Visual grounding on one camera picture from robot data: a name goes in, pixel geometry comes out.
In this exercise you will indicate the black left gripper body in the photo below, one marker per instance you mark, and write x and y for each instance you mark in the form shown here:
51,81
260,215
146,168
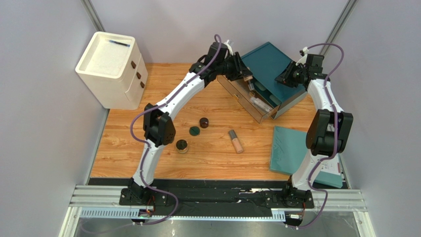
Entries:
233,69

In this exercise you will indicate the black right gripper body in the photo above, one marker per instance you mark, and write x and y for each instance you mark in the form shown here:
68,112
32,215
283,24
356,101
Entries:
290,76

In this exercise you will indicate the brown foundation bottle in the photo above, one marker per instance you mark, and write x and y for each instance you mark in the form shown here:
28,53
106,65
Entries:
249,82

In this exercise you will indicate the clear plastic bottle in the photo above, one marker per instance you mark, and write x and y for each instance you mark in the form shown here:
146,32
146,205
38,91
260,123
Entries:
260,104

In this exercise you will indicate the transparent smoky drawer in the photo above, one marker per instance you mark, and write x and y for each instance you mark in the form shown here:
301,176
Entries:
239,90

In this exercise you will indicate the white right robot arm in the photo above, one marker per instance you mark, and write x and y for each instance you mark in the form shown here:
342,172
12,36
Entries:
328,132

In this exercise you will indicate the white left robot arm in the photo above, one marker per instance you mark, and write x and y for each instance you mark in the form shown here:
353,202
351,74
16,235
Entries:
154,126

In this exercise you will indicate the teal drawer organizer box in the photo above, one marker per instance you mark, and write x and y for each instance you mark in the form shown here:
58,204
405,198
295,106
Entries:
266,62

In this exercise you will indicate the dark brown small jar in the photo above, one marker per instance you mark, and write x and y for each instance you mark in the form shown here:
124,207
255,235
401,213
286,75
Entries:
204,122

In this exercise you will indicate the beige foundation tube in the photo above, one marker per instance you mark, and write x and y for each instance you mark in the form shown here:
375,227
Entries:
235,141

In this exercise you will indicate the green round compact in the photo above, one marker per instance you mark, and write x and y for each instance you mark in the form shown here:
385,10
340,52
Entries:
194,131

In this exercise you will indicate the teal flat box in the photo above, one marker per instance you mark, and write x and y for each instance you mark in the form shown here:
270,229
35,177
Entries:
288,152

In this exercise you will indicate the black-lid powder jar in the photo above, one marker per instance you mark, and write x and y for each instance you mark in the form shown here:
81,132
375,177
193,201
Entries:
182,146

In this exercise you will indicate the white paper label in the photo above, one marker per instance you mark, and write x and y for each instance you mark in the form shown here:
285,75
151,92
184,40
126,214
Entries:
332,166

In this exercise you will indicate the white three-drawer cabinet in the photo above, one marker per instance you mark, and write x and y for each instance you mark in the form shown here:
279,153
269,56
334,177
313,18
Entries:
115,74

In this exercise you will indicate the black pen on cabinet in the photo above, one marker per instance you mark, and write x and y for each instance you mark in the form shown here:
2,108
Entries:
119,43

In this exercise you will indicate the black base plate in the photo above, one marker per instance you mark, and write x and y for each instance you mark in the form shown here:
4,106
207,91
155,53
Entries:
271,198

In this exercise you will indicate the aluminium mounting rail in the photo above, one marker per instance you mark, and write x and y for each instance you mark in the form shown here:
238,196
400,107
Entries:
103,201

